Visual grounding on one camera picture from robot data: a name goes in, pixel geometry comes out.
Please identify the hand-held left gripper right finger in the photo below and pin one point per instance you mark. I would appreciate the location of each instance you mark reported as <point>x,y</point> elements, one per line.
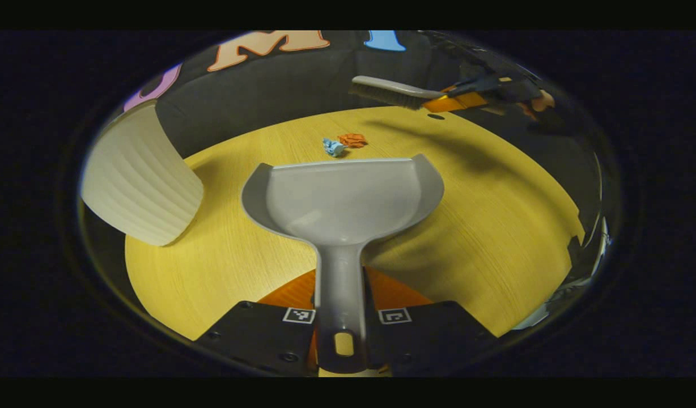
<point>430,339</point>

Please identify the blue paper trash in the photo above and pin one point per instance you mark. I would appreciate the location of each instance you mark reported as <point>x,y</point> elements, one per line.
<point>332,147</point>

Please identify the orange paper trash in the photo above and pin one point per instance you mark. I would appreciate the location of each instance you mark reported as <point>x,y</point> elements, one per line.
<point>352,140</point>

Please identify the small grey broom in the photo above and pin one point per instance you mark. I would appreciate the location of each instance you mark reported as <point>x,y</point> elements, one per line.
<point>382,90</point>

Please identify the grey plastic dustpan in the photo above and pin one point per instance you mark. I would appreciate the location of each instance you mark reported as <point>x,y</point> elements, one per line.
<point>342,198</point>

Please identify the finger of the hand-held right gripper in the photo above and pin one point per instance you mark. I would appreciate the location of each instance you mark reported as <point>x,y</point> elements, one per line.
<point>455,102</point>
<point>478,85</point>

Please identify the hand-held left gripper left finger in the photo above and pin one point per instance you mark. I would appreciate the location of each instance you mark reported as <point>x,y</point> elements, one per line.
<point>257,337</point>

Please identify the white ribbed garbage bin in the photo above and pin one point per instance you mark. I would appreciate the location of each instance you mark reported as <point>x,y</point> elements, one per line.
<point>138,175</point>

